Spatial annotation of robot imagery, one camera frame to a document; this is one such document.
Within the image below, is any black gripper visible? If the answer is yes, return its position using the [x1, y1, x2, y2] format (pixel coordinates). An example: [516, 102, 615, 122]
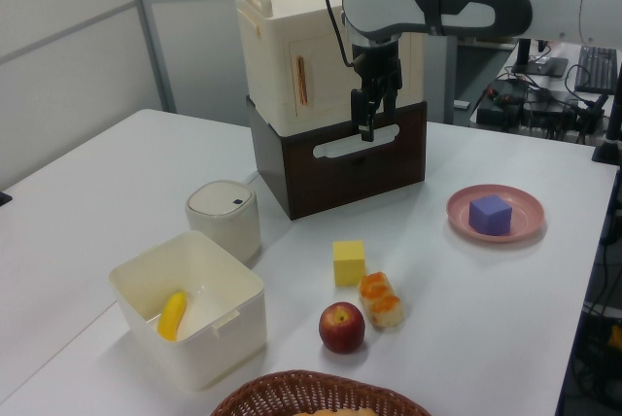
[350, 36, 404, 142]

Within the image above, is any yellow cube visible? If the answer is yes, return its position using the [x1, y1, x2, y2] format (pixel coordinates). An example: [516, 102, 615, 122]
[331, 239, 366, 288]

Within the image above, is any purple cube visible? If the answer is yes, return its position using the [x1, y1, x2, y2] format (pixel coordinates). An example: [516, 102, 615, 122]
[468, 194, 514, 236]

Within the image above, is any dark brown drawer box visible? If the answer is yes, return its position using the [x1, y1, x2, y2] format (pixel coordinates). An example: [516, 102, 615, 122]
[245, 94, 429, 222]

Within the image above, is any cream plastic cabinet box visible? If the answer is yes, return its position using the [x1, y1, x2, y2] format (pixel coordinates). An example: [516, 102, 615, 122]
[233, 0, 423, 136]

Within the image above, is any black electronics box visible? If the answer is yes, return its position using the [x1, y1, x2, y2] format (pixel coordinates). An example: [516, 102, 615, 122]
[475, 79, 532, 131]

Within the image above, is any black monitor stand base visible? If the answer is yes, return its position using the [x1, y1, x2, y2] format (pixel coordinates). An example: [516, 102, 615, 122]
[509, 39, 570, 79]

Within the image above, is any pink plate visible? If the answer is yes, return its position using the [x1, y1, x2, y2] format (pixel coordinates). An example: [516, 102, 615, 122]
[446, 184, 545, 244]

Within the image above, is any small cream lidded bin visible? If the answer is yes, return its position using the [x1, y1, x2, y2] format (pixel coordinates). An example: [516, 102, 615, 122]
[185, 179, 263, 265]

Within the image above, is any toy bread with orange topping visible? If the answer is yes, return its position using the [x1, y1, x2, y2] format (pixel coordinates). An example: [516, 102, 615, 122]
[358, 270, 405, 329]

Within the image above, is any black computer keyboard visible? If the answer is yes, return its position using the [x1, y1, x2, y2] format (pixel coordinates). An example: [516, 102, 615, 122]
[573, 46, 620, 94]

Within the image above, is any red toy apple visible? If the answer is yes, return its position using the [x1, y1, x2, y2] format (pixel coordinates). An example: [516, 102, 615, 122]
[318, 301, 366, 355]

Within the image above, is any white open plastic container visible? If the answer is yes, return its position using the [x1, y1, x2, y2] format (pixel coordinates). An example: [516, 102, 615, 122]
[108, 229, 267, 393]

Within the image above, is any yellow toy banana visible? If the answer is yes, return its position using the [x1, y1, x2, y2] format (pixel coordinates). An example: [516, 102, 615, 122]
[156, 290, 190, 342]

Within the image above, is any brown wicker basket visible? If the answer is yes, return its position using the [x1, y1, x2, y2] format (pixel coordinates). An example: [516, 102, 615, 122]
[210, 369, 432, 416]

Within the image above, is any white drawer handle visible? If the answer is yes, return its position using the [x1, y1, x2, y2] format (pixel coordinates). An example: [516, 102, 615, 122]
[312, 123, 401, 161]

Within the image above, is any orange wooden door handle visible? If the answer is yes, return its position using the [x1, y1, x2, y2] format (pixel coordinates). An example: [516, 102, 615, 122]
[294, 55, 313, 108]

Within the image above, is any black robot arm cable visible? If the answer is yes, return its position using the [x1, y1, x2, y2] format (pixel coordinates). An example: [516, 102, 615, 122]
[324, 0, 355, 69]

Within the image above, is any black clamp post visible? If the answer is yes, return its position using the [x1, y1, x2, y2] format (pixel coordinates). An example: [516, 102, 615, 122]
[590, 89, 622, 163]

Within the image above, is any grey partition post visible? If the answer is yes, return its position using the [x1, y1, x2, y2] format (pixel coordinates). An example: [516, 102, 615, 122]
[121, 0, 177, 114]

